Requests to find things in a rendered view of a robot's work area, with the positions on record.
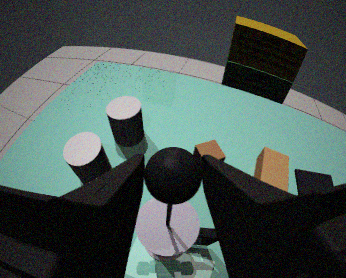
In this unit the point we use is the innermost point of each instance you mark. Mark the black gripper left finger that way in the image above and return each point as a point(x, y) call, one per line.
point(91, 227)

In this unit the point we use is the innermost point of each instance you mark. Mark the brown rectangular block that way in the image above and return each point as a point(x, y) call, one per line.
point(273, 168)

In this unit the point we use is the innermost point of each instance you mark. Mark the tan cube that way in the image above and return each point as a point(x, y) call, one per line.
point(211, 148)

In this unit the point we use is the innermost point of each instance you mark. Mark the coffee press with black knob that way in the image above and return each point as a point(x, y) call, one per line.
point(168, 225)

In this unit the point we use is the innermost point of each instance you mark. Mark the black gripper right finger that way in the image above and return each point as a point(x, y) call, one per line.
point(260, 227)

